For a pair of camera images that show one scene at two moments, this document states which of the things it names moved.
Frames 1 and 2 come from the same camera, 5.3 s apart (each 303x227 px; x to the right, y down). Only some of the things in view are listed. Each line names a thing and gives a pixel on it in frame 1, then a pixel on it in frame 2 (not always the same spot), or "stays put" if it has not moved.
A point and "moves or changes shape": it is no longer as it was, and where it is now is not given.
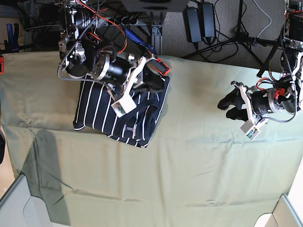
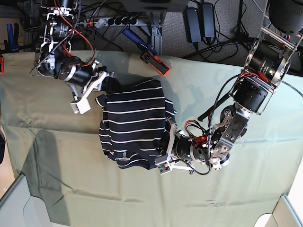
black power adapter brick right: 209,20 stays put
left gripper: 260,102 → 183,150
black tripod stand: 248,39 stays put
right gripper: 122,72 → 88,76
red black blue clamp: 154,63 stays put
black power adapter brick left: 192,24 stays put
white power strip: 117,21 stays put
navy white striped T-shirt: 93,110 moves or changes shape
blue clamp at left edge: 13,45 stays put
